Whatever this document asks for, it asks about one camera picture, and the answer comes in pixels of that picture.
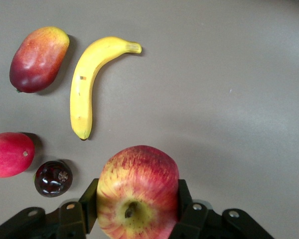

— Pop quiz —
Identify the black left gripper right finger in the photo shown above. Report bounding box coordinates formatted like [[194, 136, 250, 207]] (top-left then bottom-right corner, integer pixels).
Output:
[[169, 179, 275, 239]]

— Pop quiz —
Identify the yellow banana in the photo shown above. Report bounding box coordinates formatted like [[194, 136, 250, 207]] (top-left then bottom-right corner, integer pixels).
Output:
[[69, 36, 143, 140]]

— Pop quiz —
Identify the red yellow apple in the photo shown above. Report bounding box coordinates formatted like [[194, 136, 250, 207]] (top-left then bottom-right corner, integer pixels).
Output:
[[96, 145, 180, 239]]

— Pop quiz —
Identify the red yellow mango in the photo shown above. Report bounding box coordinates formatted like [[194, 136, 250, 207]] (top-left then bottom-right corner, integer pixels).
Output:
[[9, 26, 70, 94]]

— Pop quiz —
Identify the red oval fruit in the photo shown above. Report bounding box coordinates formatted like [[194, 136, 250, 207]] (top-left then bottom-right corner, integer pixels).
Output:
[[0, 132, 36, 178]]

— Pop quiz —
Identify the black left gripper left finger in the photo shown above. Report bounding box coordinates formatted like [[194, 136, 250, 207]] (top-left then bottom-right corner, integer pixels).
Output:
[[0, 178, 100, 239]]

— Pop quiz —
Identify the dark purple round fruit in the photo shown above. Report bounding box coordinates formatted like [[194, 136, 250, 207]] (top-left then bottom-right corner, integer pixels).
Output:
[[34, 160, 73, 198]]

